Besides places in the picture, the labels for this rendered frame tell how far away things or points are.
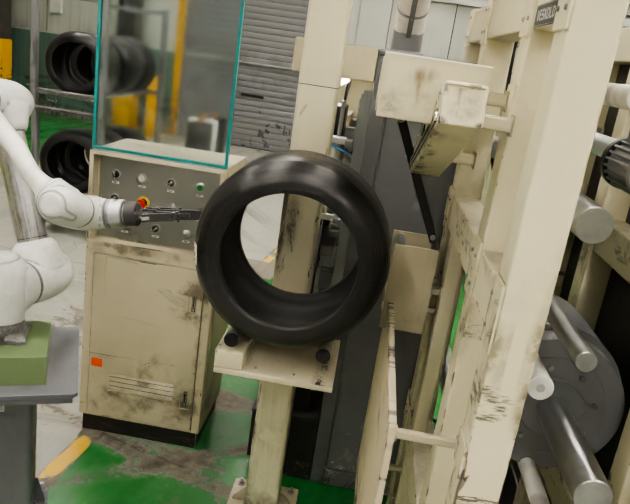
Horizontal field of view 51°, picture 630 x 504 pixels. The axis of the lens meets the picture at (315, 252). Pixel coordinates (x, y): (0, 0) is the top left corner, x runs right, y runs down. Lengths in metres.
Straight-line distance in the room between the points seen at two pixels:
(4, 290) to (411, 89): 1.41
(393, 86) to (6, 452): 1.72
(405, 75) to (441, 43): 9.60
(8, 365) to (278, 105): 9.66
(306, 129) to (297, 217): 0.30
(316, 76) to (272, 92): 9.36
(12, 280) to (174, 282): 0.75
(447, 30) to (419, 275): 9.12
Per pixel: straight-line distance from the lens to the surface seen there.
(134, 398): 3.08
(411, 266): 2.21
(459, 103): 1.48
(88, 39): 5.71
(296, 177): 1.83
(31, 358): 2.25
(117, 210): 2.07
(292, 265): 2.31
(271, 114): 11.57
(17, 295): 2.32
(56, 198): 1.94
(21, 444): 2.49
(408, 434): 1.56
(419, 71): 1.56
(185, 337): 2.88
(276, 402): 2.52
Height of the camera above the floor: 1.76
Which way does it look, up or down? 17 degrees down
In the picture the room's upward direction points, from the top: 8 degrees clockwise
